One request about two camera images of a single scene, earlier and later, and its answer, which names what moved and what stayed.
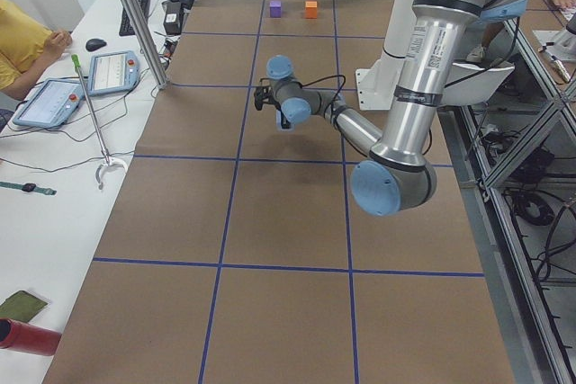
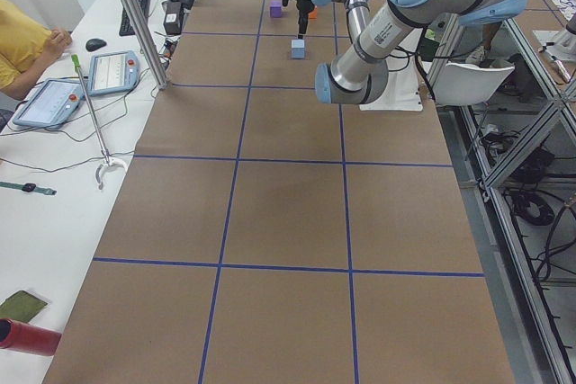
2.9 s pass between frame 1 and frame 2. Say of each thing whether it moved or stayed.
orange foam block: stayed
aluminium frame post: stayed
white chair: stayed
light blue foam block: moved
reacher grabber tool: stayed
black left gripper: moved
